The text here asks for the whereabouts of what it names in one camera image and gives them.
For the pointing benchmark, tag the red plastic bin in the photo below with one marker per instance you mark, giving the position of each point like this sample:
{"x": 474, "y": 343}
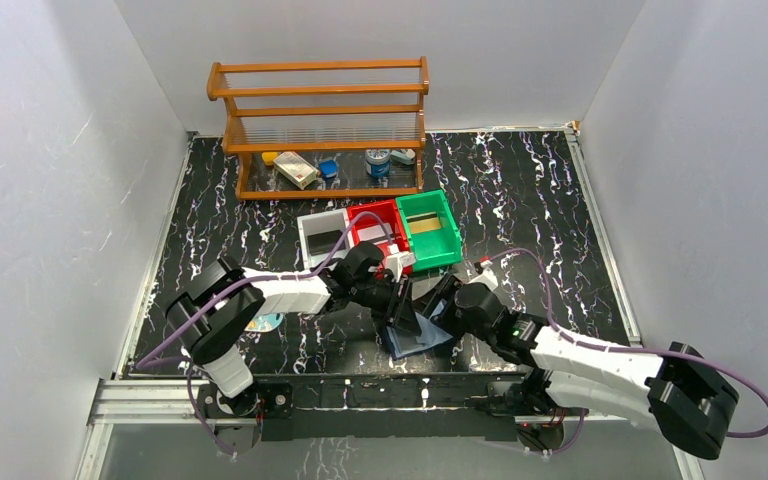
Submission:
{"x": 387, "y": 211}

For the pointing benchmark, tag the white red small box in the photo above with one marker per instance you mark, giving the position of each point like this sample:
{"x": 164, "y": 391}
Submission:
{"x": 296, "y": 169}

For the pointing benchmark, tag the gold card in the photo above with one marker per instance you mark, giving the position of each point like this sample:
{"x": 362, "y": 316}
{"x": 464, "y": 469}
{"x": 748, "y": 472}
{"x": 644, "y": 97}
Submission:
{"x": 422, "y": 224}

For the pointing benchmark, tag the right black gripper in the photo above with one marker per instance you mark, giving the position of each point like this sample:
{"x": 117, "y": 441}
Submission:
{"x": 445, "y": 290}

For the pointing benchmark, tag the blue small cube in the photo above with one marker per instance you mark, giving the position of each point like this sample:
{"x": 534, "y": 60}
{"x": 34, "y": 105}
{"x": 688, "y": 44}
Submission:
{"x": 328, "y": 169}

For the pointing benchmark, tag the wooden shelf rack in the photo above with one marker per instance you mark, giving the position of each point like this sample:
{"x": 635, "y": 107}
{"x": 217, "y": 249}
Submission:
{"x": 321, "y": 106}

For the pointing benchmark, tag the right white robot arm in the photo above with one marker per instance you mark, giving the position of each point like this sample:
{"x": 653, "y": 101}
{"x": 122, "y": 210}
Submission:
{"x": 676, "y": 392}

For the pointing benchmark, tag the white plastic bin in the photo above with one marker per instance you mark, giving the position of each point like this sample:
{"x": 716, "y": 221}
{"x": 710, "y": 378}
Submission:
{"x": 318, "y": 222}

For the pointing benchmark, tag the navy blue card holder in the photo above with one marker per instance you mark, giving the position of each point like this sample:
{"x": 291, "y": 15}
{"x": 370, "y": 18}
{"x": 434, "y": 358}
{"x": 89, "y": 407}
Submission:
{"x": 400, "y": 346}

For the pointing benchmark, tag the blue round tin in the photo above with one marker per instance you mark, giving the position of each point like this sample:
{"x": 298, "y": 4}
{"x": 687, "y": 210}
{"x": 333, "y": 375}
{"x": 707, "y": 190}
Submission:
{"x": 378, "y": 162}

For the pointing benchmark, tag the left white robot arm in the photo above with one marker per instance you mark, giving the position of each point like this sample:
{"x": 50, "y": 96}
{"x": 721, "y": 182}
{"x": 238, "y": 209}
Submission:
{"x": 213, "y": 312}

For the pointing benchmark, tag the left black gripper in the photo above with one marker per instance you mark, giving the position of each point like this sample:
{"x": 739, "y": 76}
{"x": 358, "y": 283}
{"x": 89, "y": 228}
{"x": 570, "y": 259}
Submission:
{"x": 396, "y": 298}

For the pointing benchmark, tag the black card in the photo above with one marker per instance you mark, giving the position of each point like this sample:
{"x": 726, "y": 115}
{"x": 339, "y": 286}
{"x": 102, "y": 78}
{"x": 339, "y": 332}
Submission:
{"x": 323, "y": 242}

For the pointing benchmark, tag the green plastic bin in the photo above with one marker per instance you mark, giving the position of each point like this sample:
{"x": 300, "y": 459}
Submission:
{"x": 440, "y": 248}

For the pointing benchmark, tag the grey tape dispenser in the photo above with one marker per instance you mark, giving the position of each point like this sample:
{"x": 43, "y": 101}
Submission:
{"x": 403, "y": 156}

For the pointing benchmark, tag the yellow small object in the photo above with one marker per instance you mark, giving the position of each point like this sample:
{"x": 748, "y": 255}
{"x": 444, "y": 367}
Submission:
{"x": 268, "y": 158}

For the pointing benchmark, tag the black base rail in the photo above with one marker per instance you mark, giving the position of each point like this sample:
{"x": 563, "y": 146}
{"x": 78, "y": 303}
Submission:
{"x": 495, "y": 406}

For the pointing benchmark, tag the white card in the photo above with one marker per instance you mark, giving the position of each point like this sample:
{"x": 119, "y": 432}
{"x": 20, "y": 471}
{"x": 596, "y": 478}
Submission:
{"x": 375, "y": 234}

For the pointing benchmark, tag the blue toothbrush blister pack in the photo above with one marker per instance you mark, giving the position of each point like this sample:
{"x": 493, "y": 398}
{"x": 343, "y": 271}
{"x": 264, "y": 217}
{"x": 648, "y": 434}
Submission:
{"x": 264, "y": 324}

